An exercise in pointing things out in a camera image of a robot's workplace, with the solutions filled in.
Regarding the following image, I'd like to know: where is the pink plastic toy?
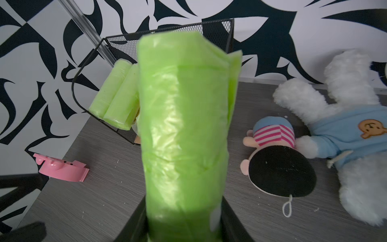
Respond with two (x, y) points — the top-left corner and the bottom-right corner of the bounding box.
(33, 153), (90, 182)

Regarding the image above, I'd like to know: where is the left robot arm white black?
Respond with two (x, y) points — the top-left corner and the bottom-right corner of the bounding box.
(1, 173), (48, 242)

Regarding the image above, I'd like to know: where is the green trash bag roll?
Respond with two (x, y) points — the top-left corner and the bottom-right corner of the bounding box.
(137, 32), (242, 242)
(103, 64), (140, 131)
(89, 59), (133, 119)

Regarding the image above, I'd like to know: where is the white teddy bear blue shirt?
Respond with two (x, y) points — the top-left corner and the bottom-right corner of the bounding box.
(273, 49), (387, 226)

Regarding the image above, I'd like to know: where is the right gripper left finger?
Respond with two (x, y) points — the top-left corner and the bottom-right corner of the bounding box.
(114, 196), (148, 242)

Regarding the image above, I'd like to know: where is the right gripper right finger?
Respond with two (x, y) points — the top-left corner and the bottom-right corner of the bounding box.
(220, 197), (255, 242)

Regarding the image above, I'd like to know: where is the small doll striped hat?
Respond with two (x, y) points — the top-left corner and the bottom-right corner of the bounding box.
(240, 117), (316, 218)

